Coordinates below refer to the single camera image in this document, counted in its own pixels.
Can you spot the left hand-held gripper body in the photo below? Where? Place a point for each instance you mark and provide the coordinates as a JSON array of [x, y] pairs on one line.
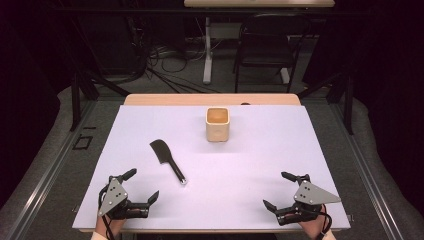
[[113, 196]]

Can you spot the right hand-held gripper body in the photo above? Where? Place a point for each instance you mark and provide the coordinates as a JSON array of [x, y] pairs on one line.
[[310, 196]]

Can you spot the black kitchen knife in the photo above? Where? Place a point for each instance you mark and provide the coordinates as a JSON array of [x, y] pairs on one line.
[[161, 150]]

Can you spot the square wooden utensil holder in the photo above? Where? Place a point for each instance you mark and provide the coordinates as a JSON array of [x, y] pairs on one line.
[[217, 131]]

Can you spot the person's right hand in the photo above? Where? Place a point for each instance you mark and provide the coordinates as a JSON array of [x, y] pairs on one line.
[[316, 228]]

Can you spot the white table mat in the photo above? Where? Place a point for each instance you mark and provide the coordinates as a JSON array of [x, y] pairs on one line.
[[233, 186]]

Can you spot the black tape strip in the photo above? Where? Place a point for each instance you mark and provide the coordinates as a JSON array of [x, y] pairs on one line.
[[89, 127]]

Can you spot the wooden table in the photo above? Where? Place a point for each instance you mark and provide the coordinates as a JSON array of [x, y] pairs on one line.
[[186, 99]]

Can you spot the black folding chair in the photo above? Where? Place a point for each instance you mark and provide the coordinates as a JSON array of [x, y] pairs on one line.
[[266, 50]]

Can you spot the white-legged desk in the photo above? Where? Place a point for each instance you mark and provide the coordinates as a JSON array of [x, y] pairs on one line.
[[207, 60]]

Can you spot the grey metal floor rail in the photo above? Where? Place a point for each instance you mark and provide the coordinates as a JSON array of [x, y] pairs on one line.
[[46, 176], [370, 180]]

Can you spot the black metal frame stand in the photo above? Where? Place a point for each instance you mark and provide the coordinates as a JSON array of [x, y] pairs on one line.
[[76, 100], [348, 100]]

